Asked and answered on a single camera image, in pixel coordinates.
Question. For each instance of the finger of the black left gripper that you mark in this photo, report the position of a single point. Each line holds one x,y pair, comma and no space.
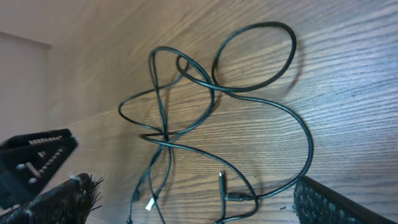
29,161

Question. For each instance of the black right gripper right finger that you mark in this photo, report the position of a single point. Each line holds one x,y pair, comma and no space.
315,203

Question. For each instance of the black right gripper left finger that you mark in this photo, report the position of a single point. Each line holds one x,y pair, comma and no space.
68,203

